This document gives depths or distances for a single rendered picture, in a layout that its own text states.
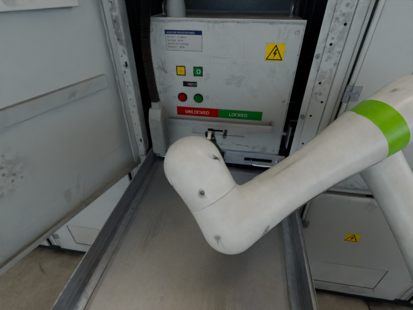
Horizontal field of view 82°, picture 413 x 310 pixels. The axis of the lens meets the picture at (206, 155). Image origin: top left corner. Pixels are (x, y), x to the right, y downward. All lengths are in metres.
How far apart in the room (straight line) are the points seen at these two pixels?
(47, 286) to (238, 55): 1.68
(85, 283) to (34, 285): 1.19
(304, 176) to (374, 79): 0.48
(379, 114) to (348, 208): 0.68
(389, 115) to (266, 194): 0.26
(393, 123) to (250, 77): 0.47
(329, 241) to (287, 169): 0.89
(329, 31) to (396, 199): 0.46
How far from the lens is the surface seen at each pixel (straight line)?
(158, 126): 0.85
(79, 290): 0.75
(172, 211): 0.84
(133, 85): 0.91
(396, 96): 0.56
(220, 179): 0.41
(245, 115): 0.90
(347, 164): 0.49
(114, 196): 1.27
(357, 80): 0.84
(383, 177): 0.72
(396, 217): 0.74
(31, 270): 2.02
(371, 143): 0.50
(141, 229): 0.81
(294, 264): 0.76
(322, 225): 1.21
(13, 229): 0.88
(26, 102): 0.75
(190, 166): 0.39
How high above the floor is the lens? 1.48
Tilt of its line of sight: 36 degrees down
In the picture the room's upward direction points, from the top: straight up
